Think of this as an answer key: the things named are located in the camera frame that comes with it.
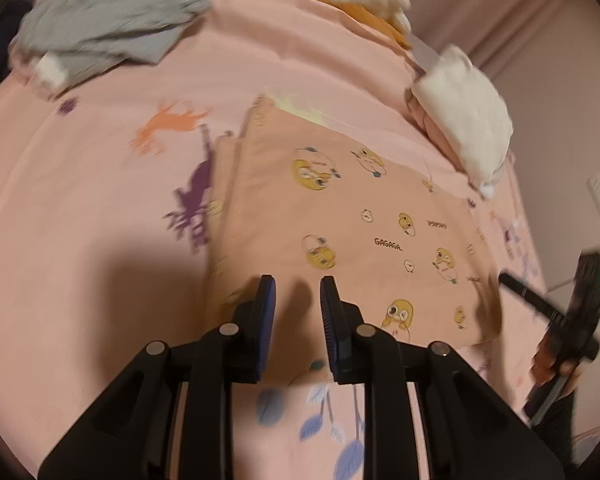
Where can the grey garment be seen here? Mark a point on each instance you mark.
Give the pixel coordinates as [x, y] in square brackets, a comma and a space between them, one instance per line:
[115, 15]

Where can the person's right hand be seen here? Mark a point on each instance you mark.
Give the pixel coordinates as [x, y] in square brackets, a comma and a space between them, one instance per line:
[545, 360]

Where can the dark navy garment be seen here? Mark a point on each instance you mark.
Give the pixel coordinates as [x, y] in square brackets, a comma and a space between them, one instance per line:
[2, 35]

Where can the pale pink garment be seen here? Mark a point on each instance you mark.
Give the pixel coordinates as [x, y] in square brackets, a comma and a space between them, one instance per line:
[24, 74]

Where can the pink animal print bedsheet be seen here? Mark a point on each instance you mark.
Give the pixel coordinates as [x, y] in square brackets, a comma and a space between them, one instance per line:
[105, 185]

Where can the peach cartoon print shirt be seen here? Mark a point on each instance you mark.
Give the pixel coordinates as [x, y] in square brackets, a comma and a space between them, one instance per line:
[355, 210]

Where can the pink curtain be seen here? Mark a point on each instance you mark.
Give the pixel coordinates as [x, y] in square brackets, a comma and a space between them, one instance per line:
[505, 10]

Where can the white folded garment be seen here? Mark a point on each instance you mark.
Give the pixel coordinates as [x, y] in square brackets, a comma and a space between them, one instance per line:
[465, 110]

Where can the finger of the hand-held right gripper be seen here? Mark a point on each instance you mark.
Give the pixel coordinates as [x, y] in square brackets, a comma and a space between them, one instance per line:
[530, 296]

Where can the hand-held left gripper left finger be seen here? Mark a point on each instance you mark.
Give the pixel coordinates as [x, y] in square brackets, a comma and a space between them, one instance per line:
[265, 330]

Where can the pink folded garment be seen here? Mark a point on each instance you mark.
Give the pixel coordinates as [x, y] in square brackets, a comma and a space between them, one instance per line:
[430, 125]

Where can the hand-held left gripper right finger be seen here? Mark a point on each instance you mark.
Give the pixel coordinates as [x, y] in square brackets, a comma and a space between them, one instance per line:
[330, 330]

